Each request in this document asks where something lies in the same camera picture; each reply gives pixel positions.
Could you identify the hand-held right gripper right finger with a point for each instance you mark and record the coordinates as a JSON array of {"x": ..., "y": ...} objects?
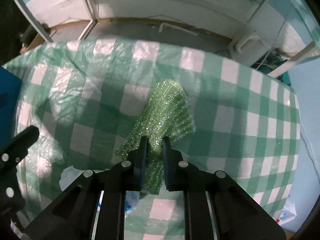
[{"x": 167, "y": 160}]

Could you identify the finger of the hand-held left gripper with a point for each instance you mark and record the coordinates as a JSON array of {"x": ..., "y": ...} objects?
[{"x": 23, "y": 140}]

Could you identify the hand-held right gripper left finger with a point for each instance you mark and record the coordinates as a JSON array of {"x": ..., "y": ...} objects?
[{"x": 143, "y": 155}]

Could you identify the cardboard box with blue outside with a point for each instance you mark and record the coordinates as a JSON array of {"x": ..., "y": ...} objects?
[{"x": 8, "y": 105}]

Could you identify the green sparkly scrub cloth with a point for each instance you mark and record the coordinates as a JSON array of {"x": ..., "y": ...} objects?
[{"x": 165, "y": 110}]

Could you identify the white printed plastic bag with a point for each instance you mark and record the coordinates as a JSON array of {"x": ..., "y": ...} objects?
[{"x": 71, "y": 177}]

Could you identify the small cardboard box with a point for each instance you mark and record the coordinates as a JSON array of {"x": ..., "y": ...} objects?
[{"x": 37, "y": 42}]

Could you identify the black cylinder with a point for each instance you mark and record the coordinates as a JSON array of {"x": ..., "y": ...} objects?
[{"x": 26, "y": 36}]

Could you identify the white table frame bar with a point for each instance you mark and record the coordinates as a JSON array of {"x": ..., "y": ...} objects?
[{"x": 292, "y": 60}]

